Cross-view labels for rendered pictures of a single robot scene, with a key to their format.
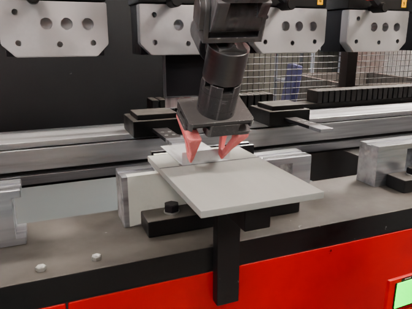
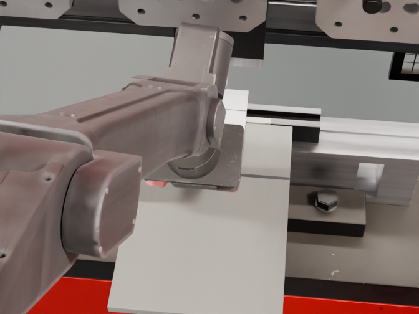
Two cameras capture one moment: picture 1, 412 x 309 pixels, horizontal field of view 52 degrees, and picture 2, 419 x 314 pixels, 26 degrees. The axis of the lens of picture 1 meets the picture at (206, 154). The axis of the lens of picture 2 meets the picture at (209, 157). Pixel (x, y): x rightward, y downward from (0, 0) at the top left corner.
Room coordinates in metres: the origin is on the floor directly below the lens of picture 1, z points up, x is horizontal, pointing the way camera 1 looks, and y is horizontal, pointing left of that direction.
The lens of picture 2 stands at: (0.11, -0.30, 1.82)
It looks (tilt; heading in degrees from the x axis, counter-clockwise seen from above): 51 degrees down; 27
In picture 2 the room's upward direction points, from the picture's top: straight up
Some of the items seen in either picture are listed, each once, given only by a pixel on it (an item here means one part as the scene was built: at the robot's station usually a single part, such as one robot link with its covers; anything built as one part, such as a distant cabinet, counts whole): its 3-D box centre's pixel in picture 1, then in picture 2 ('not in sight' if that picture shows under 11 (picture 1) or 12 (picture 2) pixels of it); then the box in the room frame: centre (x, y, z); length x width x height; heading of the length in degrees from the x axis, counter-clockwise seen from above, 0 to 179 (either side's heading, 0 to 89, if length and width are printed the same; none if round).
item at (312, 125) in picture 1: (294, 116); not in sight; (1.04, -0.22, 1.01); 0.26 x 0.12 x 0.05; 22
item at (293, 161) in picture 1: (218, 184); (261, 153); (0.78, -0.02, 0.92); 0.39 x 0.06 x 0.10; 112
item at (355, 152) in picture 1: (323, 159); not in sight; (1.34, -0.39, 0.81); 0.64 x 0.08 x 0.14; 22
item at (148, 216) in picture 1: (223, 211); (245, 204); (0.72, -0.03, 0.89); 0.30 x 0.05 x 0.03; 112
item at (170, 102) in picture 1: (191, 80); (219, 34); (0.76, 0.03, 1.13); 0.10 x 0.02 x 0.10; 112
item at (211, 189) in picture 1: (224, 174); (206, 212); (0.62, -0.03, 1.00); 0.26 x 0.18 x 0.01; 22
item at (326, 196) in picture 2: not in sight; (327, 199); (0.76, -0.13, 0.91); 0.03 x 0.03 x 0.02
